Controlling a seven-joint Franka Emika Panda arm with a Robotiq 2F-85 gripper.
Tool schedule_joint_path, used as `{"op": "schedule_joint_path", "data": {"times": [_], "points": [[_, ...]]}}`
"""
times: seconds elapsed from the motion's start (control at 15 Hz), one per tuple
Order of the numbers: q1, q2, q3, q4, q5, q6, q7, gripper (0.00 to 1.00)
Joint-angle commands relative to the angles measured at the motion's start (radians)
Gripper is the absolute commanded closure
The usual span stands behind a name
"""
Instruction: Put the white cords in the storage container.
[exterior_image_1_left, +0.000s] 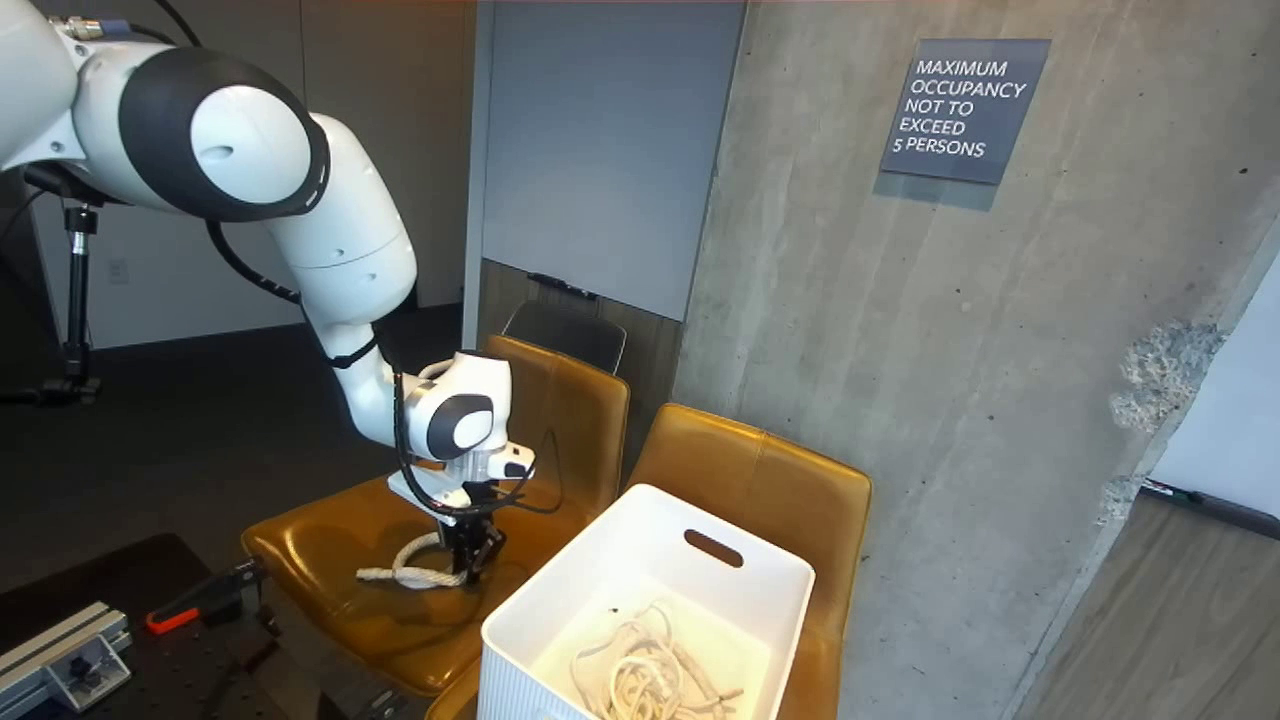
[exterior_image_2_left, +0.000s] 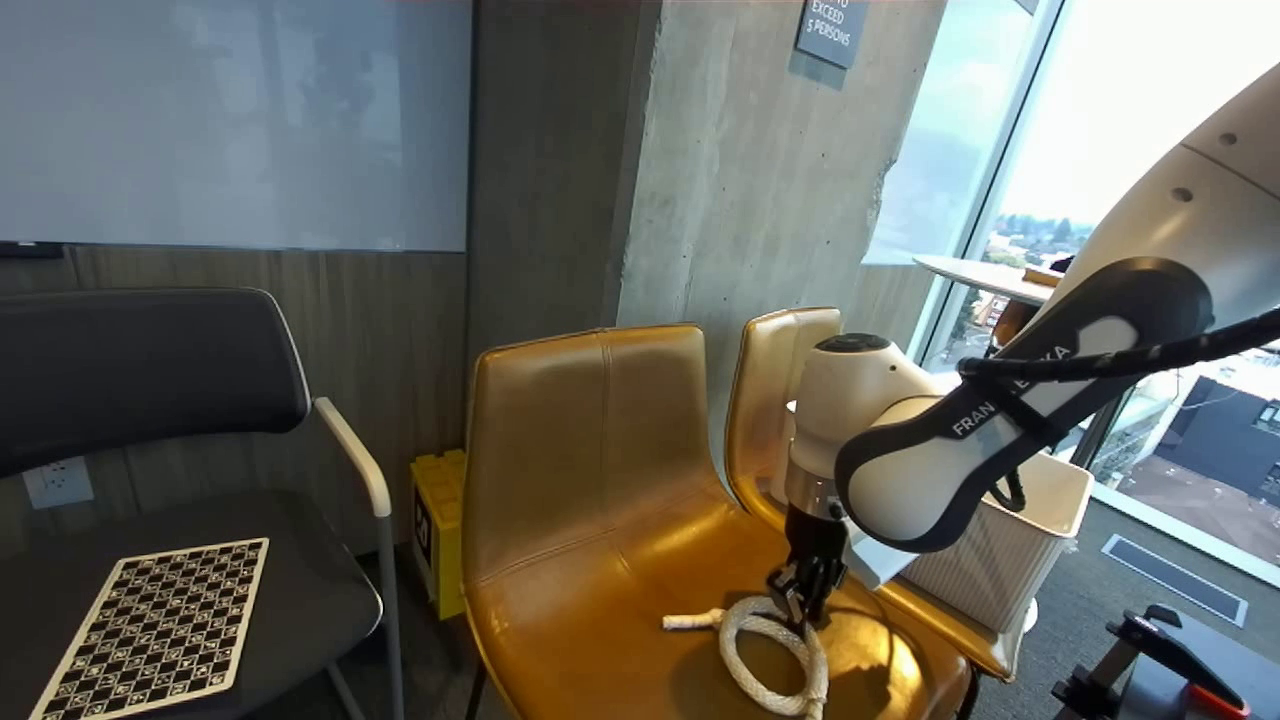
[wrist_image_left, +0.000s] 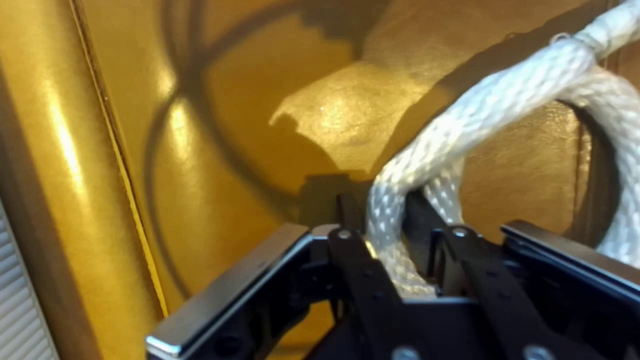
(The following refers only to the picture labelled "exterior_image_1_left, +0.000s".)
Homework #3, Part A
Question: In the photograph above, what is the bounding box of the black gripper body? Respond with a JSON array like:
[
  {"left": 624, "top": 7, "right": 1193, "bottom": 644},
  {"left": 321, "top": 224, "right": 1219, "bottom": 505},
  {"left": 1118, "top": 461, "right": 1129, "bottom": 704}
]
[{"left": 444, "top": 497, "right": 511, "bottom": 556}]

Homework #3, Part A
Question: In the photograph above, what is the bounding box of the thick white braided cord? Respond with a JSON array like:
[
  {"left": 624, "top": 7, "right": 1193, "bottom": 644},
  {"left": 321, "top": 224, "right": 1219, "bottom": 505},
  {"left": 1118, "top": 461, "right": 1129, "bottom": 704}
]
[
  {"left": 568, "top": 606, "right": 733, "bottom": 720},
  {"left": 354, "top": 527, "right": 473, "bottom": 595}
]

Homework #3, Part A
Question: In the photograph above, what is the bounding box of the thin white cable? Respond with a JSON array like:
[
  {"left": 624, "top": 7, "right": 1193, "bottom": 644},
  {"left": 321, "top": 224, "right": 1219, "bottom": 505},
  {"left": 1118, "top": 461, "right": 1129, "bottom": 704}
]
[{"left": 596, "top": 626, "right": 747, "bottom": 720}]

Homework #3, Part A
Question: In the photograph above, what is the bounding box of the white plastic storage bin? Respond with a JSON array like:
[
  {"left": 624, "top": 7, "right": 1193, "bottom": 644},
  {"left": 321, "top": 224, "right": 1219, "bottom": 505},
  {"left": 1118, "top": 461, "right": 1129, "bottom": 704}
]
[{"left": 476, "top": 480, "right": 820, "bottom": 720}]

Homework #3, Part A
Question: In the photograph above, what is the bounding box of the gold leather chair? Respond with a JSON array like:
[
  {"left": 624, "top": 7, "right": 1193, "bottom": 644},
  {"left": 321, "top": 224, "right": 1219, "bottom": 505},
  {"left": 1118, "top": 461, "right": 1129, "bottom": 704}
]
[
  {"left": 426, "top": 401, "right": 877, "bottom": 720},
  {"left": 238, "top": 333, "right": 638, "bottom": 702}
]

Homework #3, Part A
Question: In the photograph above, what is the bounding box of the black whiteboard ledge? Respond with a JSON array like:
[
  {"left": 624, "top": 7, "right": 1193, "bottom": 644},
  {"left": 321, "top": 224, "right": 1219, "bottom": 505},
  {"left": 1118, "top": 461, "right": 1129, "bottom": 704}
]
[{"left": 524, "top": 268, "right": 608, "bottom": 301}]

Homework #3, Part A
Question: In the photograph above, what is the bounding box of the red handled black clamp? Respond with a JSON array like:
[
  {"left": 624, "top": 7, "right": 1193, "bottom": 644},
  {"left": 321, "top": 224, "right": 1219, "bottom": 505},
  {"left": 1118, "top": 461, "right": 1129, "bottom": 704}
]
[{"left": 142, "top": 556, "right": 260, "bottom": 644}]

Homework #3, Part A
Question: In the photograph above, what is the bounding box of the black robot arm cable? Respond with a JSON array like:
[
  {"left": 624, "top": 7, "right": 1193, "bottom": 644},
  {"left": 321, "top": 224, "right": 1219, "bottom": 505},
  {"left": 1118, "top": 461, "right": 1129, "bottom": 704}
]
[{"left": 201, "top": 218, "right": 432, "bottom": 522}]

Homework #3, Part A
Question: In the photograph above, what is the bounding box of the white wall whiteboard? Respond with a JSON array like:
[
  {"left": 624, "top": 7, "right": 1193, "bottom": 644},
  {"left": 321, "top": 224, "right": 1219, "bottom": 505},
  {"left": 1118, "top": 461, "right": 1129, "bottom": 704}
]
[{"left": 476, "top": 0, "right": 747, "bottom": 325}]

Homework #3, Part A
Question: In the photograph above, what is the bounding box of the black camera tripod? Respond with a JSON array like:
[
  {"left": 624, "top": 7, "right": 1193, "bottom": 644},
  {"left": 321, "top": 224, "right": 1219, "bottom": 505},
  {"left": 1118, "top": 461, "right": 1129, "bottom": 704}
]
[{"left": 22, "top": 169, "right": 114, "bottom": 414}]

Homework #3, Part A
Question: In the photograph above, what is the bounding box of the grey occupancy wall sign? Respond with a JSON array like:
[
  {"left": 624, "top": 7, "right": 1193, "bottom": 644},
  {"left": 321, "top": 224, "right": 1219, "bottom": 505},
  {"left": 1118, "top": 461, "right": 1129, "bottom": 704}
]
[{"left": 873, "top": 35, "right": 1055, "bottom": 218}]

